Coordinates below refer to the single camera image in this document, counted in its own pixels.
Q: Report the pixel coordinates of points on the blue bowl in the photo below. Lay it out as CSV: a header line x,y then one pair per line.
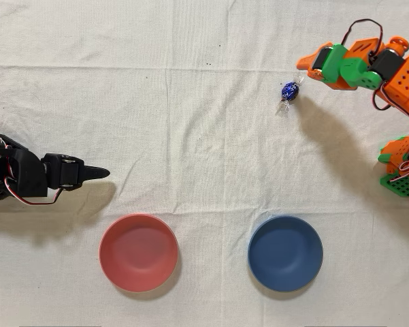
x,y
285,253

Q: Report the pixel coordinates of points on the green arm base plate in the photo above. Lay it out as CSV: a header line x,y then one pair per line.
x,y
398,186

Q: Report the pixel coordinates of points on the blue candy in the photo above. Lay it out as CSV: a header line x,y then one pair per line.
x,y
290,91

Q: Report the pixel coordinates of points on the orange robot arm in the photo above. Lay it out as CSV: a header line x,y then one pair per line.
x,y
405,78

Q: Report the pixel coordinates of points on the pink bowl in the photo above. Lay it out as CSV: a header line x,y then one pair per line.
x,y
139,252

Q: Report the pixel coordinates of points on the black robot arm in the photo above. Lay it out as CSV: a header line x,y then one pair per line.
x,y
27,173

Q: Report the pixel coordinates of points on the white tablecloth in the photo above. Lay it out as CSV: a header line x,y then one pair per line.
x,y
190,119

